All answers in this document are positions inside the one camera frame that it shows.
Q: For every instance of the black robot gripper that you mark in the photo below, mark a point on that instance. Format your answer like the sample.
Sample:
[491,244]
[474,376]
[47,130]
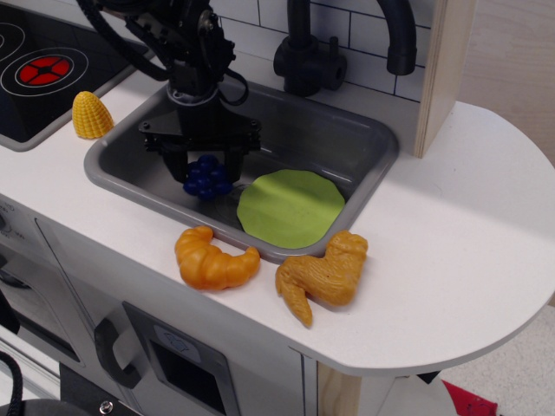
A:
[197,123]

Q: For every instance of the blue toy blueberries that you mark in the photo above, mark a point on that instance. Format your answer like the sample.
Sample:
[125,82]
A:
[207,178]

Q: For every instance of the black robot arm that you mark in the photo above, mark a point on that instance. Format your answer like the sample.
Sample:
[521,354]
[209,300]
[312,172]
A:
[182,44]

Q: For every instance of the grey toy sink basin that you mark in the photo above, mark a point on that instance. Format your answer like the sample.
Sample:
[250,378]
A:
[348,149]

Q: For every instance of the green toy plate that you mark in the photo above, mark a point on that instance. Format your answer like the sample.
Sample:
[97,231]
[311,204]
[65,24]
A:
[290,209]

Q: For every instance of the orange toy croissant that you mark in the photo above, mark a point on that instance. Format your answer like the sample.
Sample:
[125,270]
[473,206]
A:
[205,266]

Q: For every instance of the yellow toy corn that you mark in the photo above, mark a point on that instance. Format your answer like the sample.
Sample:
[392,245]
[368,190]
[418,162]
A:
[91,119]

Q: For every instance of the black toy faucet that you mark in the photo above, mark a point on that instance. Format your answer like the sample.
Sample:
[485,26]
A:
[306,67]

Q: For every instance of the toy fried chicken wing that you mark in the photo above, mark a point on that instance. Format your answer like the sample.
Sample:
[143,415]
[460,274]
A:
[332,278]

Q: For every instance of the black toy stovetop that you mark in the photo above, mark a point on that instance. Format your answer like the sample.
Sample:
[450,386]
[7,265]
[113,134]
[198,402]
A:
[45,63]

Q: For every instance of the wooden side panel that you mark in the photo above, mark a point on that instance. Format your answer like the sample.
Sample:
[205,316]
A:
[450,34]

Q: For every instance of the red cloth on floor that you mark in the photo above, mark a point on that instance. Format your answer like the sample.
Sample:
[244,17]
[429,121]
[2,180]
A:
[470,404]

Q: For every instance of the black oven door handle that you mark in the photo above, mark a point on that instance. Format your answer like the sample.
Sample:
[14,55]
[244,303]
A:
[105,337]

